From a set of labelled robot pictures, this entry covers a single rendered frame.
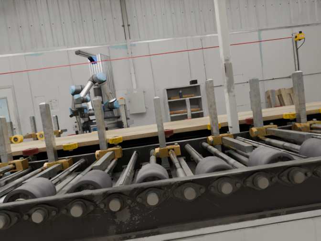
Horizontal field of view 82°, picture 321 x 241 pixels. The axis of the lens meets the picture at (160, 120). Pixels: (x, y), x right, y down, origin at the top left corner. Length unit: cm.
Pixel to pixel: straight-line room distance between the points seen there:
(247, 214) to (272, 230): 8
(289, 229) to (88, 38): 519
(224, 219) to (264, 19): 606
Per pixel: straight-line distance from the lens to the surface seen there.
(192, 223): 59
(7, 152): 128
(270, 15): 650
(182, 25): 545
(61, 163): 113
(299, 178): 64
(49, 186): 77
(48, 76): 539
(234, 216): 62
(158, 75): 491
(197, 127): 122
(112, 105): 267
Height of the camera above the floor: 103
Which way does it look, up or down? 3 degrees down
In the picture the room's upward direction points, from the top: 8 degrees counter-clockwise
